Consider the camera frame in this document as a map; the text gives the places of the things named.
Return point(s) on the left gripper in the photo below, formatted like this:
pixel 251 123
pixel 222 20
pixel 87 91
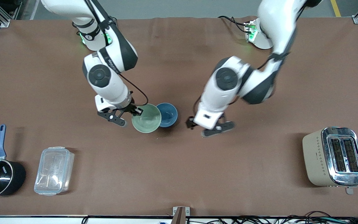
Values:
pixel 190 122

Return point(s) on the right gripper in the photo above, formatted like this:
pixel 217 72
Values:
pixel 131 107

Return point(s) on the green ceramic bowl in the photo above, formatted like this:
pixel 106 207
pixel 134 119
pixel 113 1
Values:
pixel 146 119

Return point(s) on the blue ceramic bowl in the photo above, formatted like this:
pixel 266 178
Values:
pixel 168 115

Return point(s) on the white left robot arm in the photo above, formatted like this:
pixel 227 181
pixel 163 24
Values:
pixel 228 81

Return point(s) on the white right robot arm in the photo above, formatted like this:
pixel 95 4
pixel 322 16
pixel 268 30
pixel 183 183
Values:
pixel 107 77

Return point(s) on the clear plastic food container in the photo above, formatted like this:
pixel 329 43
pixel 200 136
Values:
pixel 54 171

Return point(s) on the beige chrome two-slot toaster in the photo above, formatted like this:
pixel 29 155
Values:
pixel 334 157

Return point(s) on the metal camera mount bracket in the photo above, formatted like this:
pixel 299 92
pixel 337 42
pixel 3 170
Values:
pixel 181 214

